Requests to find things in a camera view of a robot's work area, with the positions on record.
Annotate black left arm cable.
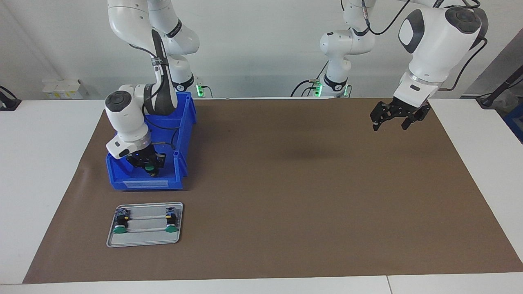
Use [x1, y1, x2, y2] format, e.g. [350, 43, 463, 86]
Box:
[362, 0, 489, 91]

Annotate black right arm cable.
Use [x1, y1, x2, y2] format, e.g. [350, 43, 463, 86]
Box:
[131, 41, 182, 149]

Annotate brown table mat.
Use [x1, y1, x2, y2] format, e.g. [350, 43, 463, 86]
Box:
[22, 97, 523, 284]

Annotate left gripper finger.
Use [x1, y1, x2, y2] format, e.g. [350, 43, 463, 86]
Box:
[402, 105, 432, 131]
[370, 102, 399, 131]

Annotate black stand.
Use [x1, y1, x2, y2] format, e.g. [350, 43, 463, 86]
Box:
[476, 65, 523, 109]

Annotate black base cable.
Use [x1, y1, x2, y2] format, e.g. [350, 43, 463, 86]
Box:
[291, 61, 329, 97]

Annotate black clamp base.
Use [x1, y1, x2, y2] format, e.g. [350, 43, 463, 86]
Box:
[0, 86, 22, 111]

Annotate grey metal tray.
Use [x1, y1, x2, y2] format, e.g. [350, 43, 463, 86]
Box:
[106, 202, 184, 248]

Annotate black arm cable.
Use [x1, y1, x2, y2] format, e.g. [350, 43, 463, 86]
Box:
[131, 41, 182, 149]
[362, 0, 489, 91]

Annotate white cardboard box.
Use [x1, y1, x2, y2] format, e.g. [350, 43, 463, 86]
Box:
[42, 79, 89, 100]

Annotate blue plastic storage bin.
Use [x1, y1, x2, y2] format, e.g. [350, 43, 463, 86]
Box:
[105, 91, 197, 191]

